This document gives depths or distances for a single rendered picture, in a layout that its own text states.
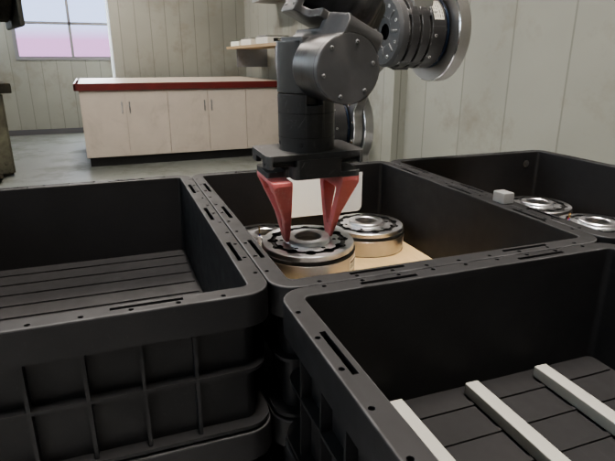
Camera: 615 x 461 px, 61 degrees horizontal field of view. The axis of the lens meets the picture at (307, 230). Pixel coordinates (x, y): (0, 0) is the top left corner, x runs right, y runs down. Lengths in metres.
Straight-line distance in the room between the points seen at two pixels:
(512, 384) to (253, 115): 5.76
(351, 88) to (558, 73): 2.59
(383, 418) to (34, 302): 0.47
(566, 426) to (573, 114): 2.56
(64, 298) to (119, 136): 5.30
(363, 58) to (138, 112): 5.48
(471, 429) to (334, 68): 0.29
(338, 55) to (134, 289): 0.35
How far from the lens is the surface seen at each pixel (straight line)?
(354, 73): 0.45
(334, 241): 0.57
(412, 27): 1.12
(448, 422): 0.41
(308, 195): 0.76
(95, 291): 0.64
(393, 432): 0.24
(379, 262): 0.68
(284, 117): 0.52
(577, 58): 2.94
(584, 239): 0.51
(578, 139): 2.91
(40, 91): 8.93
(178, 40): 7.99
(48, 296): 0.65
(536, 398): 0.46
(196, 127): 5.98
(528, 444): 0.40
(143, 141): 5.93
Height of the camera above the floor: 1.08
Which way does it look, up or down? 18 degrees down
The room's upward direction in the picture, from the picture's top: straight up
